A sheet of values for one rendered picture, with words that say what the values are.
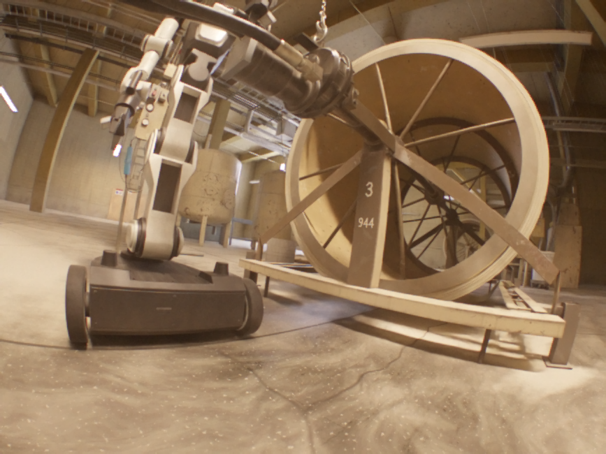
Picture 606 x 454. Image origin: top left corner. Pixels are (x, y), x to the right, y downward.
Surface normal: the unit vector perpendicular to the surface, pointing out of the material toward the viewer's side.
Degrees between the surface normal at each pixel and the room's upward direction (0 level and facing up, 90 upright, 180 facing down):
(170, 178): 95
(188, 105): 94
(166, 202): 95
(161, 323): 90
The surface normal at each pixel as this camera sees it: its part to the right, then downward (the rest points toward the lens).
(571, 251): -0.68, -0.15
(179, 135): 0.72, -0.13
